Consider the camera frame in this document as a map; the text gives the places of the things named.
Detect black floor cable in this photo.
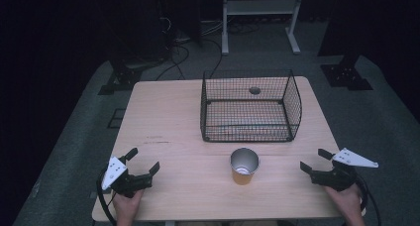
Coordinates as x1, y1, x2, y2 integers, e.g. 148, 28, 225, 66
155, 42, 191, 82
208, 37, 224, 79

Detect black stand base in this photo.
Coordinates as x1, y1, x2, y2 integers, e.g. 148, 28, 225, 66
97, 58, 144, 96
319, 54, 374, 92

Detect silver metal cup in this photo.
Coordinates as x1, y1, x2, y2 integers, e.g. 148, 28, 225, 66
229, 147, 262, 186

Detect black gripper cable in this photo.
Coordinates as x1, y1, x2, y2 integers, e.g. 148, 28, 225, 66
95, 171, 118, 226
356, 173, 382, 226

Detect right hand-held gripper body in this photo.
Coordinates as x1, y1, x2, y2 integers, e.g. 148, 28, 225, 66
309, 148, 379, 192

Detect person's right hand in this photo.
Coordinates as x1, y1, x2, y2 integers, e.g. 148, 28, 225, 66
322, 182, 365, 226

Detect person's left hand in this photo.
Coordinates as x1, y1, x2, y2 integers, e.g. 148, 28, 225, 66
112, 189, 145, 226

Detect black wire basket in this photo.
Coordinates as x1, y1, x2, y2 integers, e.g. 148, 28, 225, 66
199, 68, 303, 144

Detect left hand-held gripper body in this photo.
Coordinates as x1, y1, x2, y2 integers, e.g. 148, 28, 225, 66
101, 156, 154, 199

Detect white metal stand frame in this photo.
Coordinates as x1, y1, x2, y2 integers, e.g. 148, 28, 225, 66
221, 0, 306, 57

